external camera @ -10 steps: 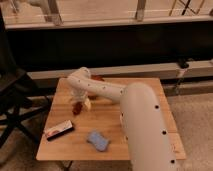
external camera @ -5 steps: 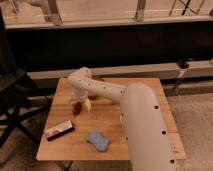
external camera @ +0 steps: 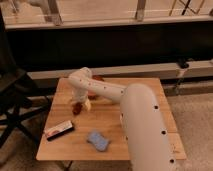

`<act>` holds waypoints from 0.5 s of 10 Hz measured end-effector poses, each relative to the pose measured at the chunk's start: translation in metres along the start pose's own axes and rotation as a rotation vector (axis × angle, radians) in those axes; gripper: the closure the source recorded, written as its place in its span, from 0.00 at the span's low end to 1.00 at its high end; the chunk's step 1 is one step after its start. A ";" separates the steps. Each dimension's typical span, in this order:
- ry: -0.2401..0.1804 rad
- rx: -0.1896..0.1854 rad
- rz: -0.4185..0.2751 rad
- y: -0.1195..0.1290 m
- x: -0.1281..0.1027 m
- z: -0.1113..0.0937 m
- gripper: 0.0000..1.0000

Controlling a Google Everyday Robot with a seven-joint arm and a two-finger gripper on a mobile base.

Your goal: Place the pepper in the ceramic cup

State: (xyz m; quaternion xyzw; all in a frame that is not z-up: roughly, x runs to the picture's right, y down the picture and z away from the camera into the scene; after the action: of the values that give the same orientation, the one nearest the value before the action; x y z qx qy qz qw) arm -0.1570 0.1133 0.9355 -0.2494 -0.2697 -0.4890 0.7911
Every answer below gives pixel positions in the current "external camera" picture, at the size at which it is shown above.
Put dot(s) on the yellowish translucent gripper finger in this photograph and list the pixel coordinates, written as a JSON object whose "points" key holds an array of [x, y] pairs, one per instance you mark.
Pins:
{"points": [[87, 105]]}

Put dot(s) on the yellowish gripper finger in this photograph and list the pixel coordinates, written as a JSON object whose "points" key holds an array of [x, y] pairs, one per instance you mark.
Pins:
{"points": [[71, 101]]}

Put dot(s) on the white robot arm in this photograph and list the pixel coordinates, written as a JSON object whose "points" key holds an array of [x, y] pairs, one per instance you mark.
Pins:
{"points": [[145, 129]]}

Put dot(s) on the orange ceramic bowl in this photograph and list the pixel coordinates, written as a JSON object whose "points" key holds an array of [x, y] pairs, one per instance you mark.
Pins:
{"points": [[92, 95]]}

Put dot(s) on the black and white eraser box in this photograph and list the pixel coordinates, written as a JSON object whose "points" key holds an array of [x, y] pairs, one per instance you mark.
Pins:
{"points": [[58, 130]]}

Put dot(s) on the wooden table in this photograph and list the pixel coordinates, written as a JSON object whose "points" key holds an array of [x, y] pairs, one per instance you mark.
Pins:
{"points": [[104, 117]]}

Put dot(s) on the blue sponge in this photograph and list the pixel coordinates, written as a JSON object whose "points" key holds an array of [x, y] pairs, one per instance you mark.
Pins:
{"points": [[98, 141]]}

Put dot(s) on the black office chair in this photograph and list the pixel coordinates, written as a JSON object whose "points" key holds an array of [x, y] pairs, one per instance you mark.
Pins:
{"points": [[15, 86]]}

